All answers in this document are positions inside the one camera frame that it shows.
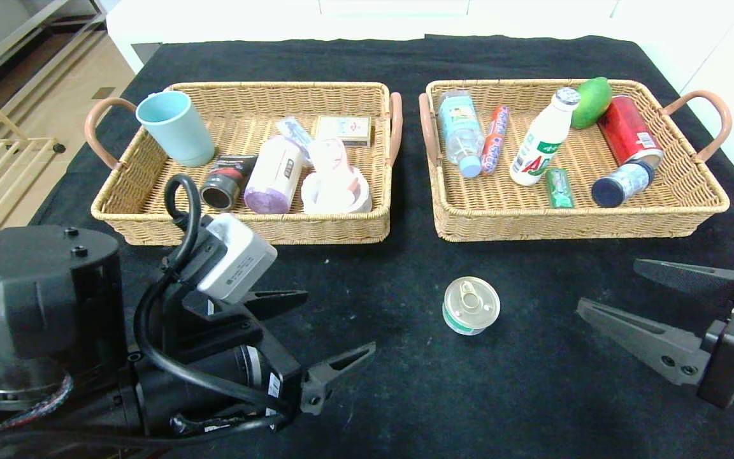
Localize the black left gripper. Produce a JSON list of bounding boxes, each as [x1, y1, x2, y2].
[[133, 289, 377, 436]]

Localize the green chewing gum pack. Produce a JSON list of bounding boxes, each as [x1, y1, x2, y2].
[[545, 168, 575, 209]]

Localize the tin can with green label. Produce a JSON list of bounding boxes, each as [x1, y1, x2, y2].
[[442, 276, 501, 337]]

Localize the black cosmetic tube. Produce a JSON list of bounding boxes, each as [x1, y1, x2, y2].
[[200, 155, 259, 212]]

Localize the pink bottle with white cap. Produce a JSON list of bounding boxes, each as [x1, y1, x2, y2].
[[307, 137, 360, 211]]

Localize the white milk drink bottle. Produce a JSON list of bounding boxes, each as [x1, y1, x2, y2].
[[510, 87, 580, 186]]

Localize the orange sausage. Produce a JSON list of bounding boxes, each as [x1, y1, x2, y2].
[[480, 105, 509, 176]]

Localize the wicker basket with food items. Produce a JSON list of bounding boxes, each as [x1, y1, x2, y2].
[[419, 78, 733, 242]]

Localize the wicker basket with teal cup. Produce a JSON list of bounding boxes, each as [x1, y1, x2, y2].
[[85, 81, 403, 246]]

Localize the jar with dark blue cap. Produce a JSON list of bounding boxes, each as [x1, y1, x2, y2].
[[591, 161, 654, 208]]

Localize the white tape roll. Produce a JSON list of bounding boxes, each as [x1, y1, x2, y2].
[[301, 164, 374, 215]]

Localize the black table cloth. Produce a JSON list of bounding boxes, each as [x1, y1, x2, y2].
[[0, 35, 734, 459]]

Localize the red drink can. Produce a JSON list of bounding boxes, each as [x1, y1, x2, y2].
[[598, 96, 663, 170]]

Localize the clear plastic wrapped pack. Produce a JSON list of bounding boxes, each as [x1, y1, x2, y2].
[[277, 116, 314, 154]]

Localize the small printed card box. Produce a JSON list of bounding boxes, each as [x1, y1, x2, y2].
[[315, 115, 372, 147]]

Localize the green mango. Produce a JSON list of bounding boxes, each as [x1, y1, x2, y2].
[[570, 77, 614, 130]]

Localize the teal plastic cup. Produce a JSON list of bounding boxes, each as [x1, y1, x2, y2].
[[136, 91, 216, 168]]

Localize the water bottle with blue label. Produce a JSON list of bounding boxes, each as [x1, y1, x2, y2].
[[438, 90, 486, 179]]

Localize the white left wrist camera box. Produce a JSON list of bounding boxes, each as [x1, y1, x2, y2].
[[196, 212, 278, 305]]

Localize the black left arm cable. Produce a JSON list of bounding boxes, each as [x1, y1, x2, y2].
[[133, 174, 298, 444]]

